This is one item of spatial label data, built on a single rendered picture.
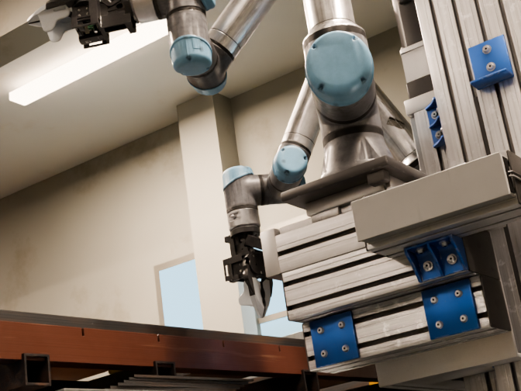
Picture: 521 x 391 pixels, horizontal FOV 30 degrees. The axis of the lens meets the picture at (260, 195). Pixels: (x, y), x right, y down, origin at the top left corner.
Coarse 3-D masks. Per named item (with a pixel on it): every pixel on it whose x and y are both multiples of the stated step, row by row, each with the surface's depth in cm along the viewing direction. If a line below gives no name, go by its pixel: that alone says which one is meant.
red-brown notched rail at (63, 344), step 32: (0, 320) 151; (0, 352) 150; (32, 352) 154; (64, 352) 159; (96, 352) 165; (128, 352) 171; (160, 352) 177; (192, 352) 184; (224, 352) 191; (256, 352) 198; (288, 352) 207
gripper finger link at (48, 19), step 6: (42, 6) 186; (60, 6) 185; (66, 6) 185; (36, 12) 186; (42, 12) 186; (48, 12) 186; (54, 12) 186; (60, 12) 185; (66, 12) 185; (30, 18) 187; (36, 18) 187; (42, 18) 186; (48, 18) 185; (54, 18) 185; (60, 18) 185; (42, 24) 185; (48, 24) 185; (54, 24) 185; (48, 30) 184
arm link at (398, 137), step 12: (384, 96) 241; (384, 108) 240; (396, 108) 242; (384, 120) 239; (396, 120) 239; (384, 132) 239; (396, 132) 238; (408, 132) 238; (396, 144) 238; (408, 144) 237; (396, 156) 239; (408, 156) 237
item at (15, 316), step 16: (16, 320) 159; (32, 320) 162; (48, 320) 165; (64, 320) 167; (80, 320) 170; (96, 320) 173; (192, 336) 192; (208, 336) 195; (224, 336) 199; (240, 336) 203; (256, 336) 207; (64, 368) 190; (320, 384) 264; (336, 384) 269; (352, 384) 282; (368, 384) 279
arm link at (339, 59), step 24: (312, 0) 175; (336, 0) 174; (312, 24) 174; (336, 24) 170; (312, 48) 169; (336, 48) 168; (360, 48) 167; (312, 72) 168; (336, 72) 167; (360, 72) 166; (312, 96) 177; (336, 96) 168; (360, 96) 170
